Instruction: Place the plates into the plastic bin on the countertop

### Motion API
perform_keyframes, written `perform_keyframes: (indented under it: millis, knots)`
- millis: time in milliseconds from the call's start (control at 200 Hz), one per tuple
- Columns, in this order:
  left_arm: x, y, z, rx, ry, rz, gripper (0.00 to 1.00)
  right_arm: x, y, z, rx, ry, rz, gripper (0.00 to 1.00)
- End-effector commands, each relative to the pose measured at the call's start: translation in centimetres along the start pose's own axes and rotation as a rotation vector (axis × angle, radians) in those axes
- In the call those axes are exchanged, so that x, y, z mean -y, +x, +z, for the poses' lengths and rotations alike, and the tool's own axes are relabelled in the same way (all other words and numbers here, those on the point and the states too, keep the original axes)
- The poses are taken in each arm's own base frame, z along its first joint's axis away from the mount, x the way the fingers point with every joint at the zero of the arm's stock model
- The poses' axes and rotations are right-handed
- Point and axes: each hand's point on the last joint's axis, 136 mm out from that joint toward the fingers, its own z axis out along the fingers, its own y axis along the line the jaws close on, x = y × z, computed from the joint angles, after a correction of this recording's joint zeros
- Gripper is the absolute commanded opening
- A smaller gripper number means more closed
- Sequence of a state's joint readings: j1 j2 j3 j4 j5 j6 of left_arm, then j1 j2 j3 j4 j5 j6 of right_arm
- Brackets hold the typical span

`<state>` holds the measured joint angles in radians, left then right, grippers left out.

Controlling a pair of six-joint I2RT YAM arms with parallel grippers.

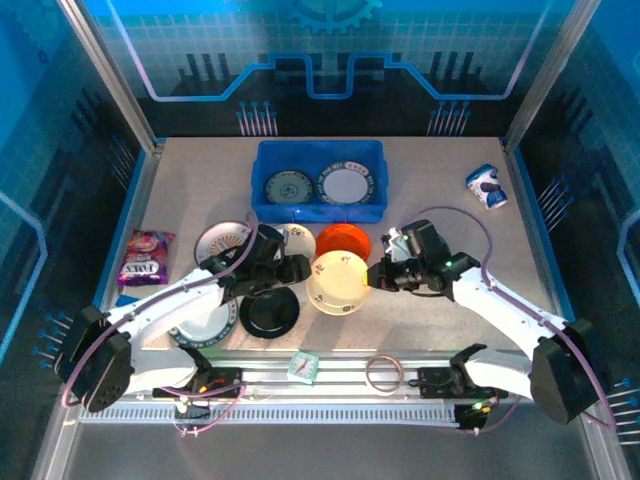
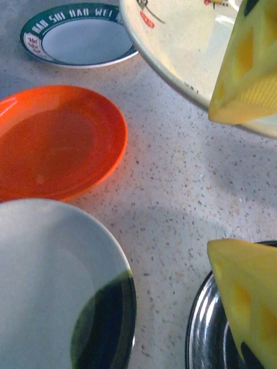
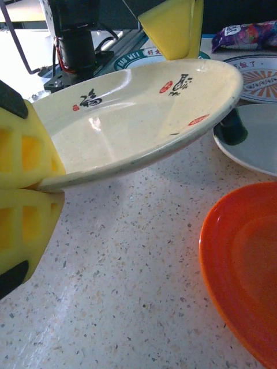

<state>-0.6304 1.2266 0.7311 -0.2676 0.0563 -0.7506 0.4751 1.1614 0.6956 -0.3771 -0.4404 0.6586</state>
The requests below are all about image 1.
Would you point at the orange translucent plate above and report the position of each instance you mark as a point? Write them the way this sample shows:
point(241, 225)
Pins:
point(345, 240)

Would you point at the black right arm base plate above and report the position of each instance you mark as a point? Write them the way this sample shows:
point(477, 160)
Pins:
point(435, 382)

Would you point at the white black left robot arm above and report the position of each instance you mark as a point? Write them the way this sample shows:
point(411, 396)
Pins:
point(165, 305)

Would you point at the blue edged side rail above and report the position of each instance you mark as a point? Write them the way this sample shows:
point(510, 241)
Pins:
point(134, 200)
point(537, 225)

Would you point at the purple candy bag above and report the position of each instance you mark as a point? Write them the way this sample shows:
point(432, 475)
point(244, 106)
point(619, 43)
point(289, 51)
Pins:
point(145, 257)

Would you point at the blue plastic bin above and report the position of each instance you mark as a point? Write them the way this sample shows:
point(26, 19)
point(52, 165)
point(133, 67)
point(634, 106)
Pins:
point(320, 150)

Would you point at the white plate small flower print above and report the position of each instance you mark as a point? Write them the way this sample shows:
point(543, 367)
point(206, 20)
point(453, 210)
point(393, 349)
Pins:
point(300, 237)

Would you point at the blue white snack cup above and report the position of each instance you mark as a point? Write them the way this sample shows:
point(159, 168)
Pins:
point(487, 186)

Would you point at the blue green patterned plate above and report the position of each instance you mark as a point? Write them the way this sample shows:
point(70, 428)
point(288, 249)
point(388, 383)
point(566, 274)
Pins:
point(289, 189)

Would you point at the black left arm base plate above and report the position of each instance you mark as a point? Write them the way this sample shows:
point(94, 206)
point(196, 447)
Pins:
point(225, 382)

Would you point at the white plate orange sunburst pattern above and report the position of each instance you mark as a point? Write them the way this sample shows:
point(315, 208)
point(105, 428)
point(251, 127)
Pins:
point(215, 240)

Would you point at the small green square clock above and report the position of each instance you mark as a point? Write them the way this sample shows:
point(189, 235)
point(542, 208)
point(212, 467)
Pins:
point(303, 367)

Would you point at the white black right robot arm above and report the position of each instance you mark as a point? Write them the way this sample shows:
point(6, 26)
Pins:
point(500, 305)

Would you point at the small blue card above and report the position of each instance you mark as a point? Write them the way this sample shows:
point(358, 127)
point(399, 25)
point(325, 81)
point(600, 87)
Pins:
point(127, 300)

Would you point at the aluminium frame post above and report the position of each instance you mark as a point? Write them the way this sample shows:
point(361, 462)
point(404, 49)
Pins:
point(114, 75)
point(548, 75)

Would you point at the white plate green lettered rim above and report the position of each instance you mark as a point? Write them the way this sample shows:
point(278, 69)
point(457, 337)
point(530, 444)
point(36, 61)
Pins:
point(210, 327)
point(345, 185)

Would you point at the cream plate with flower sprigs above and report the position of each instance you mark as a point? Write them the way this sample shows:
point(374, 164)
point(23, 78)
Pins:
point(337, 285)

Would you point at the glossy black plate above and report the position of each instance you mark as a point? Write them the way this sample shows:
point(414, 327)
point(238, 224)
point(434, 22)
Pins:
point(270, 315)

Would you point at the grey metal front panel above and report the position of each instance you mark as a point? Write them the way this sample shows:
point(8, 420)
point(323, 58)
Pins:
point(320, 450)

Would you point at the aluminium front rail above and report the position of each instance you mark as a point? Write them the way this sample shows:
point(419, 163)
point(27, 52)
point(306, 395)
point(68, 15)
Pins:
point(340, 372)

